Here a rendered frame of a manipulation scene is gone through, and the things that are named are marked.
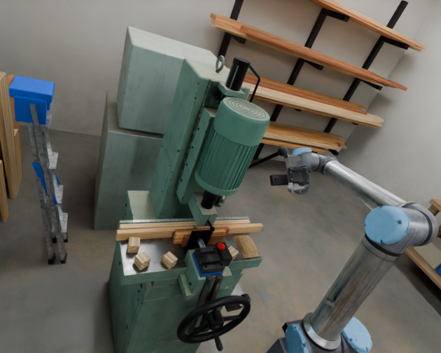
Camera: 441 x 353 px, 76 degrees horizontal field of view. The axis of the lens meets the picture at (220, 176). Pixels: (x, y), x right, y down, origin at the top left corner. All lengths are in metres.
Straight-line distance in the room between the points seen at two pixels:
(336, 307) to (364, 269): 0.19
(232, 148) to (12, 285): 1.65
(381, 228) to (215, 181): 0.54
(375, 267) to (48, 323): 1.69
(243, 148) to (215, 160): 0.11
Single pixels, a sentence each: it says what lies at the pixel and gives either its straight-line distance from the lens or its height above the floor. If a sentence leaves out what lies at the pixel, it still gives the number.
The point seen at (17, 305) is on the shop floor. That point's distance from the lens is 2.10.
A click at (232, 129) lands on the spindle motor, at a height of 1.45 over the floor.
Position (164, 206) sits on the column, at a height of 0.90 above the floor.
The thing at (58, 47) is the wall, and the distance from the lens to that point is 3.24.
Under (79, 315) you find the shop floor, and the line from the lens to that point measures 2.03.
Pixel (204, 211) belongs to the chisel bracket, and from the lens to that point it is 1.13.
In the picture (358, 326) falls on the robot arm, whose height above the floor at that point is 0.87.
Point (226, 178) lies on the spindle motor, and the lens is 0.98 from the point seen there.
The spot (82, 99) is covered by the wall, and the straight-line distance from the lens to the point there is 3.38.
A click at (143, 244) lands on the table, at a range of 1.17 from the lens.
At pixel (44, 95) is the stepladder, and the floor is 1.15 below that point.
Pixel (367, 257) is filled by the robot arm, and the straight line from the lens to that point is 1.04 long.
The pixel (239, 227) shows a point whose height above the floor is 0.94.
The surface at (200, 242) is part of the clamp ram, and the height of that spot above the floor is 0.96.
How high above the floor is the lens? 1.78
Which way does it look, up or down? 31 degrees down
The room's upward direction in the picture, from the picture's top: 23 degrees clockwise
